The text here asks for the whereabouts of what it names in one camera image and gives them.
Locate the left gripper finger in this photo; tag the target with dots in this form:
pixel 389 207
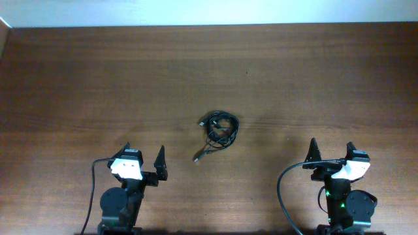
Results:
pixel 121 151
pixel 161 166

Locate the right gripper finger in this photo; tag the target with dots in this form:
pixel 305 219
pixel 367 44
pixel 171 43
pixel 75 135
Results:
pixel 313 156
pixel 350 151

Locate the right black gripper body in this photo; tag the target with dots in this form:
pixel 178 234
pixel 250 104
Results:
pixel 326 170

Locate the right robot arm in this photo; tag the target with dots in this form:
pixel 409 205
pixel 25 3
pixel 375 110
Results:
pixel 349 211

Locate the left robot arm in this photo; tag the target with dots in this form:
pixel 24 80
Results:
pixel 120 205

